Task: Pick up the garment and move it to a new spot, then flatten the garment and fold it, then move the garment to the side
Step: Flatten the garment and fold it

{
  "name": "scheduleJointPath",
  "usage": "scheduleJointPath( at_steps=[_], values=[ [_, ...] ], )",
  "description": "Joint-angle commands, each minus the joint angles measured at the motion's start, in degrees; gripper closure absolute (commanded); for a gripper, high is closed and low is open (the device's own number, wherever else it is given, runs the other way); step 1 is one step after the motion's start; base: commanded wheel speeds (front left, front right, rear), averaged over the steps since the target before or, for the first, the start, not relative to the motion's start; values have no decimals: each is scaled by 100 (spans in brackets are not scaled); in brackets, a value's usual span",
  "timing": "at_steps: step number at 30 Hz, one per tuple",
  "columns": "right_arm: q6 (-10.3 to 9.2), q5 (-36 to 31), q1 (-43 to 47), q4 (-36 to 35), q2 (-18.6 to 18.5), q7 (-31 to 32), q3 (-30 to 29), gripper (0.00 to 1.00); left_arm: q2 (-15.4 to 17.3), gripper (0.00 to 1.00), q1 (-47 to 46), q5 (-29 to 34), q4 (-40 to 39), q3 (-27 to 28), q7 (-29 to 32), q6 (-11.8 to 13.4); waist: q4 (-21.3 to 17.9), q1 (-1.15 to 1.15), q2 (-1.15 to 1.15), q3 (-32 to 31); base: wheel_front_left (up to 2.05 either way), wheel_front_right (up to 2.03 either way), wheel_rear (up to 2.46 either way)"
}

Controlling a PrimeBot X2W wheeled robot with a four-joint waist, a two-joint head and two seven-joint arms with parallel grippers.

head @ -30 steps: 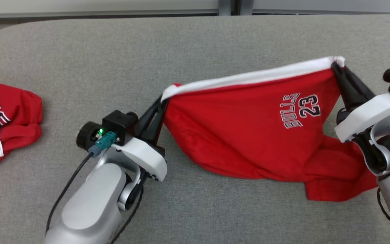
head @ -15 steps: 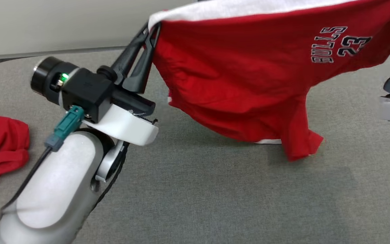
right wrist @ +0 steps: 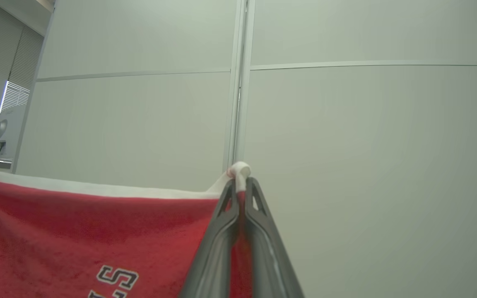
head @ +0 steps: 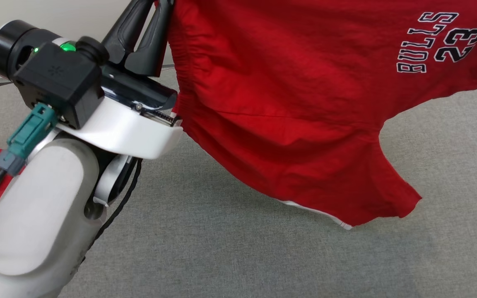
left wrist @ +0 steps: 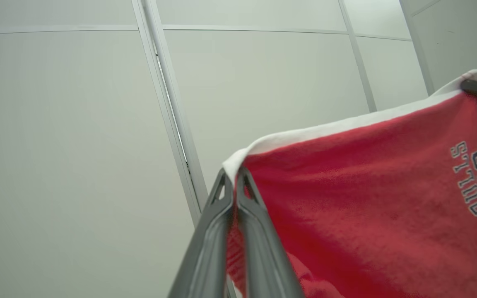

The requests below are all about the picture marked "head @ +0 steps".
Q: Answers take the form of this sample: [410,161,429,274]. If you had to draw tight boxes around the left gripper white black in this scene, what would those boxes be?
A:
[0,0,183,160]

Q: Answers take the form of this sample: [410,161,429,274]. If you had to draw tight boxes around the red Bulls 23 shorts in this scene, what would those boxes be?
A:
[166,0,477,230]

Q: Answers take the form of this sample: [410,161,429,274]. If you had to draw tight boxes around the left teal camera plug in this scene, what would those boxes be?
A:
[0,103,59,176]

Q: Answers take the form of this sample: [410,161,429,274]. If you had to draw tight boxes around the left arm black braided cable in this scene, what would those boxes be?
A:
[56,159,143,290]

